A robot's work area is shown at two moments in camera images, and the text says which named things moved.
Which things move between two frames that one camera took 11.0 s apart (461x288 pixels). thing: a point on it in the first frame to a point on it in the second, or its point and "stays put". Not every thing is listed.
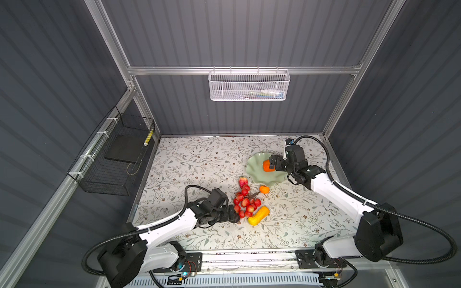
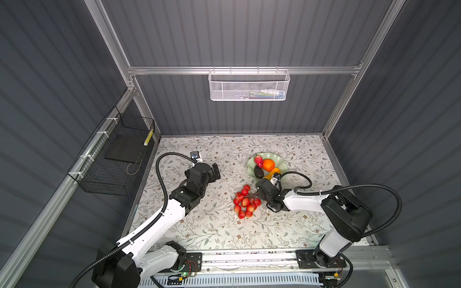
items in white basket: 265,94 stays put
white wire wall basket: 249,84 stays put
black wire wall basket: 109,163 stays put
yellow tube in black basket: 148,138 stays put
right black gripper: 279,159 to 260,195
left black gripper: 227,216 to 211,177
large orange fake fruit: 266,166 stays put
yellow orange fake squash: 263,212 to 275,170
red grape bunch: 245,202 stays put
